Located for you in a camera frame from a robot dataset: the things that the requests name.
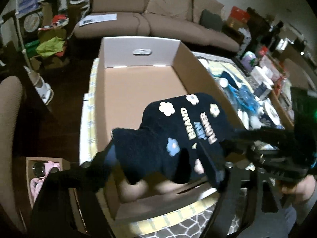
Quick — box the grey pebble pattern mat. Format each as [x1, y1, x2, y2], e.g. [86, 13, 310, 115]
[135, 192, 219, 237]

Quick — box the white tissue box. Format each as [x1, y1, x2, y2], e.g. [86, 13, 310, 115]
[250, 66, 273, 86]

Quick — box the cardboard box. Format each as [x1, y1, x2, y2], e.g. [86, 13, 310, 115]
[93, 36, 248, 221]

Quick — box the grey sleeve forearm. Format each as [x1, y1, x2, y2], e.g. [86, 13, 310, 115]
[294, 179, 316, 225]

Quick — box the person right hand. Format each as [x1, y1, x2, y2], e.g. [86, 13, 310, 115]
[281, 175, 316, 202]

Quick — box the brown sofa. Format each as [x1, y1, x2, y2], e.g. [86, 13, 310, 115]
[74, 0, 239, 53]

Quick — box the yellow checked cloth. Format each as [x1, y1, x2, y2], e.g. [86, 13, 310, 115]
[79, 59, 219, 237]

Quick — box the white tall carton box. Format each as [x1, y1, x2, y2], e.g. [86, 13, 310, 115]
[254, 82, 272, 101]

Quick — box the dark green cushion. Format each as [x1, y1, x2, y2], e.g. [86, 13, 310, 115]
[199, 9, 223, 32]

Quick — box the paper sheet on sofa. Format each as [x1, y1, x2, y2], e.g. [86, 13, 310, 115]
[79, 13, 117, 27]

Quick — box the black flower plush pouch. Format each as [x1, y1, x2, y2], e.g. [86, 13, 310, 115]
[112, 92, 233, 185]

